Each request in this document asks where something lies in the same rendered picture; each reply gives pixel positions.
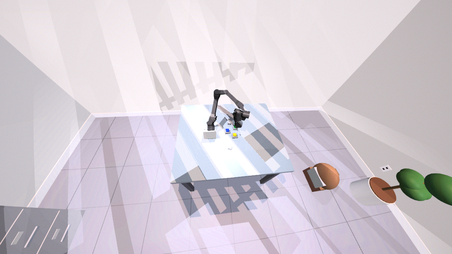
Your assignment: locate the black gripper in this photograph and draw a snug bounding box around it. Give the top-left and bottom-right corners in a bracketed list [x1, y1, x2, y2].
[233, 112, 242, 128]

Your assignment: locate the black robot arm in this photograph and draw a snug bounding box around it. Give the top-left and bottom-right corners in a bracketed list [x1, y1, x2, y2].
[207, 89, 250, 131]

